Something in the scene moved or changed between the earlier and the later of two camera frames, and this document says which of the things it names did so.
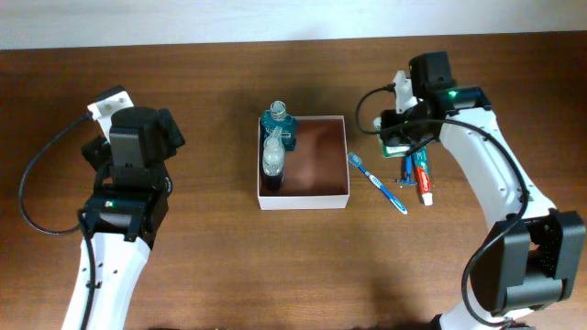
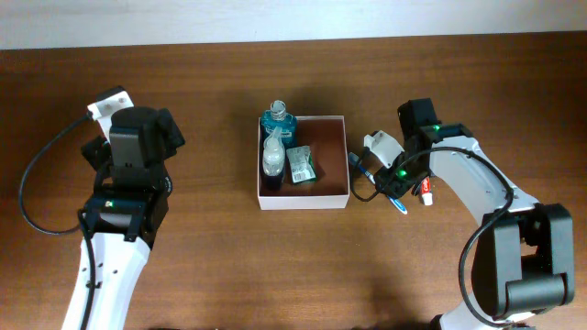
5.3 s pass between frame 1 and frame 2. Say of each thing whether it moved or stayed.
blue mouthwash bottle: stayed
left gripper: stayed
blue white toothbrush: stayed
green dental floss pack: moved
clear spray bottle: stayed
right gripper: moved
